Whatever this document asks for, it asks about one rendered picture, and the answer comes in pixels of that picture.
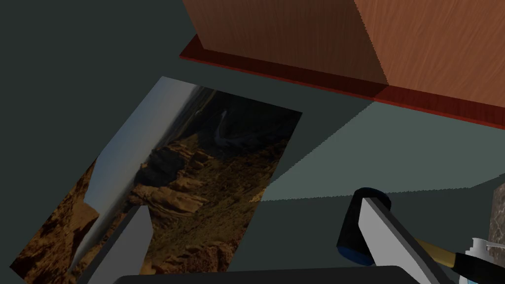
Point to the white bottle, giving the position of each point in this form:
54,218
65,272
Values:
479,246

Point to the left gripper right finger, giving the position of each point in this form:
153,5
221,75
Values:
380,236

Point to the brown wooden cupboard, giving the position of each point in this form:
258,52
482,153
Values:
315,35

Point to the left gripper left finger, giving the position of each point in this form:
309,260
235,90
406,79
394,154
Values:
128,246

